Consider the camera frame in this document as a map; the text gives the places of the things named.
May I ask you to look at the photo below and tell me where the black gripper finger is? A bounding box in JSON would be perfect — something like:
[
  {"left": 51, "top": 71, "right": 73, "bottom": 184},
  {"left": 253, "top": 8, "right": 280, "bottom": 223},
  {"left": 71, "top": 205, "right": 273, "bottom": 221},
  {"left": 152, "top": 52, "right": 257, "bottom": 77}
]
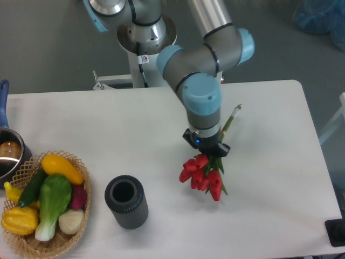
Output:
[
  {"left": 183, "top": 128, "right": 198, "bottom": 149},
  {"left": 212, "top": 142, "right": 231, "bottom": 157}
]

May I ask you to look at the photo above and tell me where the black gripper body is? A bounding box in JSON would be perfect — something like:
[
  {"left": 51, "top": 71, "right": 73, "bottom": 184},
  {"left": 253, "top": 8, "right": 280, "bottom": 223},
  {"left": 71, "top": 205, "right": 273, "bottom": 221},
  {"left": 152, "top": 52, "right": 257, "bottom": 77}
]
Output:
[{"left": 195, "top": 131, "right": 220, "bottom": 155}]

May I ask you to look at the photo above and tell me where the red tulip bouquet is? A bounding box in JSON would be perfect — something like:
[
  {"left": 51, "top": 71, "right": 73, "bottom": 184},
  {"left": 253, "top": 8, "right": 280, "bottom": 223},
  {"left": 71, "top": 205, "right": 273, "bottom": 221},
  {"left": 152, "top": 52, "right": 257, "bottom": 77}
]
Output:
[{"left": 179, "top": 104, "right": 243, "bottom": 202}]

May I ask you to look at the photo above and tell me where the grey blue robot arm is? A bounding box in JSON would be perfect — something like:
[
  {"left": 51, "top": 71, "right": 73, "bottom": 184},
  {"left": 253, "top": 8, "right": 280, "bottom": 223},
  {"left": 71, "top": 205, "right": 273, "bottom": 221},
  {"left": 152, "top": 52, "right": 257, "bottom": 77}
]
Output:
[{"left": 84, "top": 1, "right": 255, "bottom": 158}]

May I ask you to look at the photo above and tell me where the dark grey ribbed vase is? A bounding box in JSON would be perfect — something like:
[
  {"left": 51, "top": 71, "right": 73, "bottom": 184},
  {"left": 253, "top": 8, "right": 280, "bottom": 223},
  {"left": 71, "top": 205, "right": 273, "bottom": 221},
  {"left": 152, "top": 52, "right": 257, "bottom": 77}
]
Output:
[{"left": 105, "top": 175, "right": 149, "bottom": 229}]

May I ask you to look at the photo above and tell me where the purple red radish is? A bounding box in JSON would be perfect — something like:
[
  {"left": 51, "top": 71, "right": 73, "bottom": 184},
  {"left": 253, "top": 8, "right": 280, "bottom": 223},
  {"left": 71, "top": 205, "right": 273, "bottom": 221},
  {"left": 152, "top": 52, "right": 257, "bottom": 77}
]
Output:
[{"left": 70, "top": 186, "right": 87, "bottom": 210}]

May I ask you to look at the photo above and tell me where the black device at edge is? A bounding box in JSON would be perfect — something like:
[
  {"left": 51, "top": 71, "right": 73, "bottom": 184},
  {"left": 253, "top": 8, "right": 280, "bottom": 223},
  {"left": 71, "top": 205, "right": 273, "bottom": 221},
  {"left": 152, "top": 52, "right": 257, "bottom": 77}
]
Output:
[{"left": 325, "top": 219, "right": 344, "bottom": 247}]

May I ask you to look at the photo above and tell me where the yellow squash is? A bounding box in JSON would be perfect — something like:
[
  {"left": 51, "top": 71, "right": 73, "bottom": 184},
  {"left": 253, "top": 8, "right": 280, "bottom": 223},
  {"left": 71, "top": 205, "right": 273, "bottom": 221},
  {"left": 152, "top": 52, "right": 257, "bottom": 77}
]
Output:
[{"left": 41, "top": 154, "right": 84, "bottom": 185}]

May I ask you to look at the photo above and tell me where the green bok choy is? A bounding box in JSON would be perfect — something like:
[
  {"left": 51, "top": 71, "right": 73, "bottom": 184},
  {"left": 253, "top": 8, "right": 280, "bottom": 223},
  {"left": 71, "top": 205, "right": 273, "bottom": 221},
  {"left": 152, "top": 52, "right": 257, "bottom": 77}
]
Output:
[{"left": 35, "top": 174, "right": 72, "bottom": 242}]

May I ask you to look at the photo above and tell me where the white garlic bulb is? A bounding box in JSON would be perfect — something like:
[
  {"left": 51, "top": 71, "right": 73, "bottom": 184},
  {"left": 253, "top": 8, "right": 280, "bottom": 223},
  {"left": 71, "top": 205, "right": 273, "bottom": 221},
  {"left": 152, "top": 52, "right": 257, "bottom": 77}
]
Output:
[{"left": 58, "top": 209, "right": 84, "bottom": 235}]

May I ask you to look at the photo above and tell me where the blue plastic bag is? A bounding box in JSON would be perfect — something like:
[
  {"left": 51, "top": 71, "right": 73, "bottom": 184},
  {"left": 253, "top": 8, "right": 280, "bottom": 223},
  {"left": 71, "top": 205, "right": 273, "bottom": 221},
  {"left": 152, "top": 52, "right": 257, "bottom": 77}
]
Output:
[{"left": 293, "top": 1, "right": 344, "bottom": 51}]

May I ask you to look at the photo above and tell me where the dark green cucumber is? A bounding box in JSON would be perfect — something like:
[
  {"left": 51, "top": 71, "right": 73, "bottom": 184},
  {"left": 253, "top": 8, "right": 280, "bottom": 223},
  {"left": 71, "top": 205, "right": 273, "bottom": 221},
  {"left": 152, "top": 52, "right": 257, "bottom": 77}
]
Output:
[{"left": 17, "top": 167, "right": 48, "bottom": 208}]

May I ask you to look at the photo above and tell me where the small yellow banana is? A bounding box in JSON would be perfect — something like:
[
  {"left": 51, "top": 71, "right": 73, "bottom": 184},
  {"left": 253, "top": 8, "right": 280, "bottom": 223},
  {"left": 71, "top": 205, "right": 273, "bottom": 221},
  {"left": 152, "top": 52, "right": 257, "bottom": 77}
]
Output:
[{"left": 4, "top": 181, "right": 40, "bottom": 210}]

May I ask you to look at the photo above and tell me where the yellow bell pepper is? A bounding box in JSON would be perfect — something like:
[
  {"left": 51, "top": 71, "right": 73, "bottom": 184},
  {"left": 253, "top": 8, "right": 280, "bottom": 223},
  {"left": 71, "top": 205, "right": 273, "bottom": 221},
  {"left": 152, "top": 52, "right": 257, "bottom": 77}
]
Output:
[{"left": 1, "top": 207, "right": 38, "bottom": 235}]

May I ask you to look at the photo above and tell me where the woven wicker basket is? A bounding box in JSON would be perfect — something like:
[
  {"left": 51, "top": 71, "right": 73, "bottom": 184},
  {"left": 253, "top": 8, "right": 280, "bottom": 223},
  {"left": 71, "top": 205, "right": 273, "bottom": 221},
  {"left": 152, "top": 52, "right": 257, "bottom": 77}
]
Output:
[{"left": 2, "top": 151, "right": 91, "bottom": 258}]

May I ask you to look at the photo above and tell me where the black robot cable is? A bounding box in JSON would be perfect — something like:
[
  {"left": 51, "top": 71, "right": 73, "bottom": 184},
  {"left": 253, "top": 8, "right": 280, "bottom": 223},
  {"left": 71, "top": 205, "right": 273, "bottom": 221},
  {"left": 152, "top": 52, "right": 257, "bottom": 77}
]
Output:
[{"left": 136, "top": 42, "right": 149, "bottom": 88}]

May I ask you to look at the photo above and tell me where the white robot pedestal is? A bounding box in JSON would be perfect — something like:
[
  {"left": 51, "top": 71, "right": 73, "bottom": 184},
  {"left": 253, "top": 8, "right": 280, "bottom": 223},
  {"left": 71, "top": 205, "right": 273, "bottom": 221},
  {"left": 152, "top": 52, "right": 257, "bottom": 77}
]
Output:
[{"left": 93, "top": 14, "right": 177, "bottom": 90}]

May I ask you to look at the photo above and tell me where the white frame at right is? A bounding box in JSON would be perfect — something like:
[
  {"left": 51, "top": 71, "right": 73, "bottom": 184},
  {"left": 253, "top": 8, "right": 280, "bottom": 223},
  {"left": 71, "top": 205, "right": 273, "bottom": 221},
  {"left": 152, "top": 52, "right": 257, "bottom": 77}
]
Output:
[{"left": 319, "top": 92, "right": 344, "bottom": 145}]

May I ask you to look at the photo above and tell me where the blue handled saucepan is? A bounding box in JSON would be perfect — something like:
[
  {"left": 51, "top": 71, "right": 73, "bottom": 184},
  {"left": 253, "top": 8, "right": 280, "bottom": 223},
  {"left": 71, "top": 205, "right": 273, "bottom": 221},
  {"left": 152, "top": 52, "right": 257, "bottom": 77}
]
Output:
[{"left": 1, "top": 79, "right": 32, "bottom": 190}]

